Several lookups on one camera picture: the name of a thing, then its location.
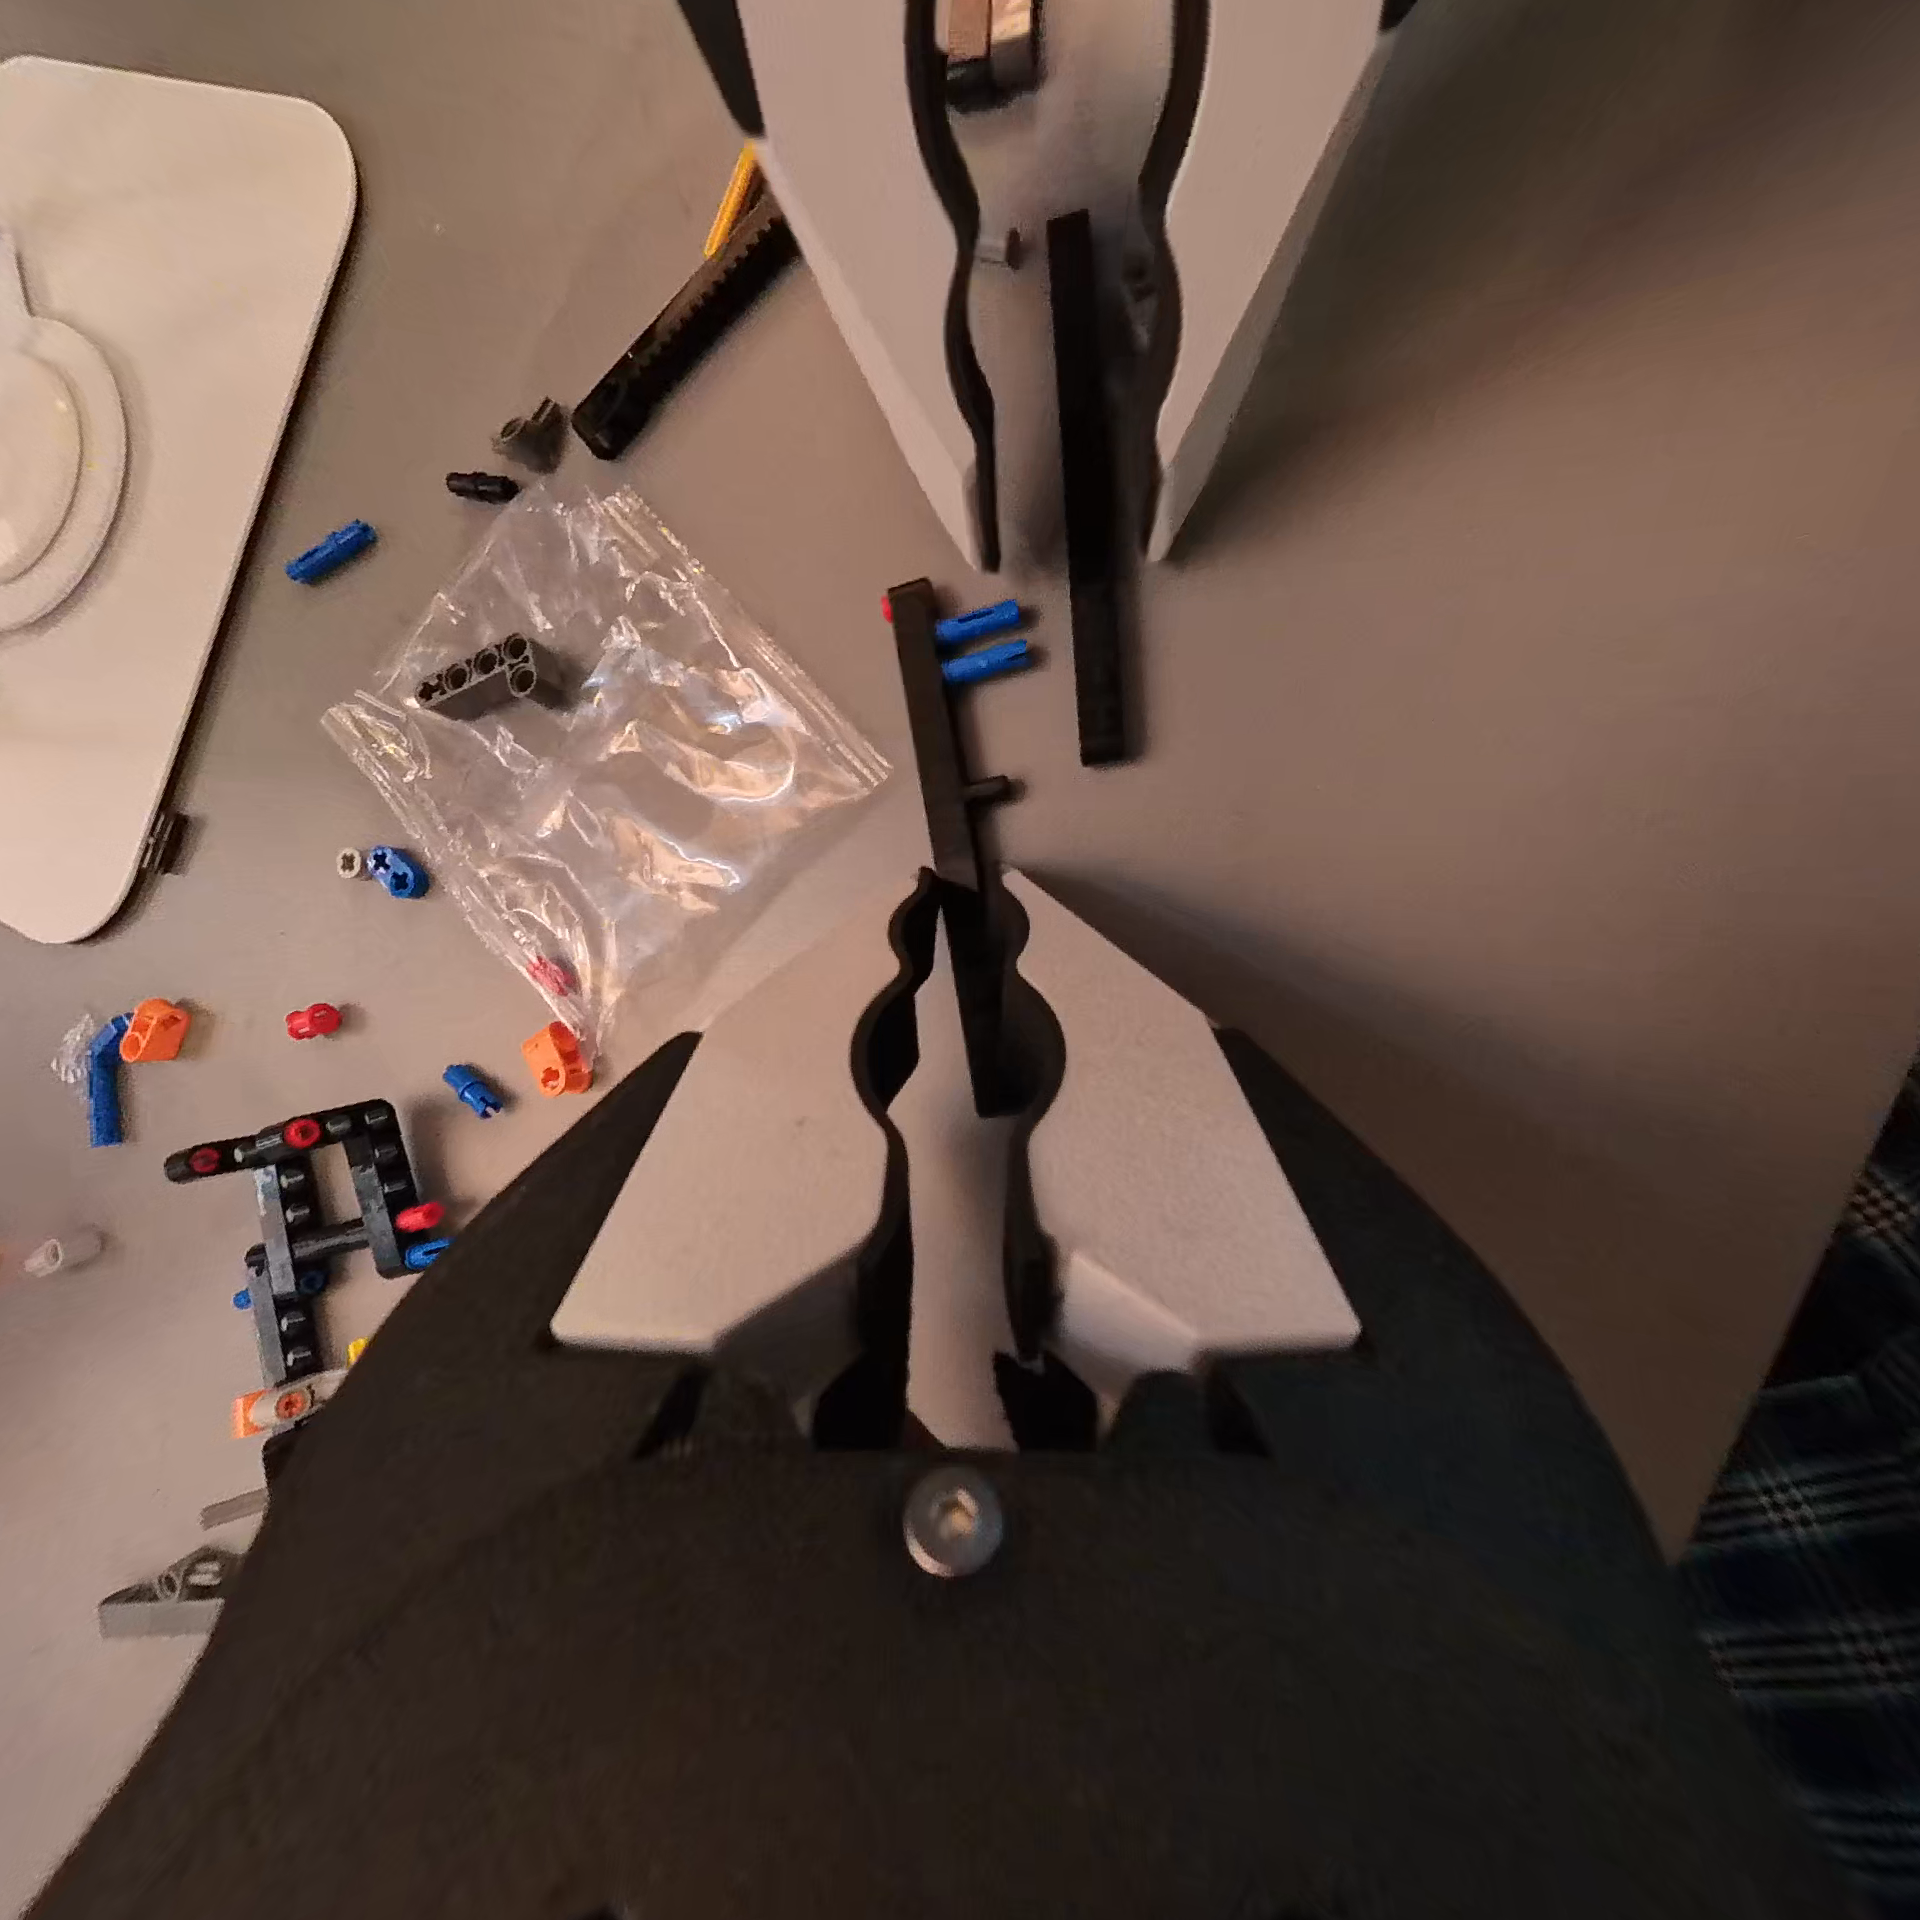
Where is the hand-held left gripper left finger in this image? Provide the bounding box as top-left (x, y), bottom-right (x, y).
top-left (549, 865), bottom-right (945, 1453)

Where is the long black lego beam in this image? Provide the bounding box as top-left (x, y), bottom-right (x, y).
top-left (1045, 210), bottom-right (1141, 770)

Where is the black lego gear rack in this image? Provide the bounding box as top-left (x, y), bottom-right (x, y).
top-left (570, 191), bottom-right (803, 461)

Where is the yellow lego axle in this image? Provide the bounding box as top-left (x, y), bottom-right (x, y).
top-left (703, 141), bottom-right (771, 253)

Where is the bent blue lego connector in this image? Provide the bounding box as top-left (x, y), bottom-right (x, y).
top-left (52, 1013), bottom-right (141, 1152)

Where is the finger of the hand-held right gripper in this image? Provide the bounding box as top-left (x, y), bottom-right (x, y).
top-left (735, 0), bottom-right (1009, 571)
top-left (1116, 0), bottom-right (1400, 570)

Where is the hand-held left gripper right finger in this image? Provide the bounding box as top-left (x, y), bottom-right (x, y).
top-left (975, 865), bottom-right (1368, 1453)

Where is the clear plastic zip bag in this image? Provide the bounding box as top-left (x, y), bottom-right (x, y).
top-left (319, 482), bottom-right (895, 1056)

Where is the black lego beam with red pin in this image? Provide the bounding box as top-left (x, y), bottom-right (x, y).
top-left (882, 582), bottom-right (1035, 1124)

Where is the dark grey lego angle beam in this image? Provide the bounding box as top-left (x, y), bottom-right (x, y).
top-left (414, 629), bottom-right (577, 713)

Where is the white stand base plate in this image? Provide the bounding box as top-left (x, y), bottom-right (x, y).
top-left (0, 55), bottom-right (363, 948)

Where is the person's blue plaid shirt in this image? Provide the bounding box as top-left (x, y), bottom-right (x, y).
top-left (1676, 1049), bottom-right (1920, 1920)

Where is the black lego frame assembly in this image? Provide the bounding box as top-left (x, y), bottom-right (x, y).
top-left (97, 1098), bottom-right (451, 1646)

